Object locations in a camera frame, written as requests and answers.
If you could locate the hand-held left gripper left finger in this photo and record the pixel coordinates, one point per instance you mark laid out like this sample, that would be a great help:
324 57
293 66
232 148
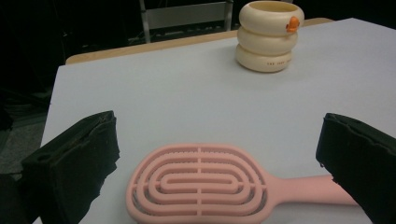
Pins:
71 161

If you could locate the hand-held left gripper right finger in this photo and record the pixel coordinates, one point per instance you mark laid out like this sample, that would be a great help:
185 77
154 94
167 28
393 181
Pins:
358 155

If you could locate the pink hairbrush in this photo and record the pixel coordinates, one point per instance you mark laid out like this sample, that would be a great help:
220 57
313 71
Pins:
299 189

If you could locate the cream ringed cup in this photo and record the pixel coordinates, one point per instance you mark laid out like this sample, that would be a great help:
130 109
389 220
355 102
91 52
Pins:
264 43

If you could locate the wooden table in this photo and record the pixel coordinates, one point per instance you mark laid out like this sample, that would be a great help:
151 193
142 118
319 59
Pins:
149 47

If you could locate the grey metal frame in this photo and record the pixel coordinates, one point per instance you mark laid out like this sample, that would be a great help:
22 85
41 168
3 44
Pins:
186 14

